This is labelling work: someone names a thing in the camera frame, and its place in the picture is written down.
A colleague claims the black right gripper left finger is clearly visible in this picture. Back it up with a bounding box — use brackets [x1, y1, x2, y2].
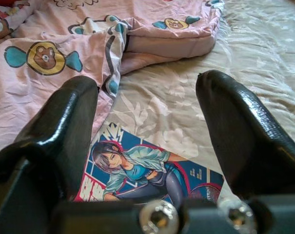
[0, 75, 99, 203]

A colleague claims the pink cartoon bear quilt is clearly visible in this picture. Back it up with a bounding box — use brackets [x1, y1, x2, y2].
[0, 0, 225, 156]

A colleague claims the colourful comic book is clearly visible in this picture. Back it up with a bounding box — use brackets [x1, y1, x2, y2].
[73, 123, 225, 204]

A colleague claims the bed with grey floral sheet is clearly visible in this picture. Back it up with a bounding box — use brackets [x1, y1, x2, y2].
[96, 0, 295, 203]

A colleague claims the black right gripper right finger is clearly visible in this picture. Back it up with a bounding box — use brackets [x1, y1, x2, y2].
[195, 70, 295, 199]

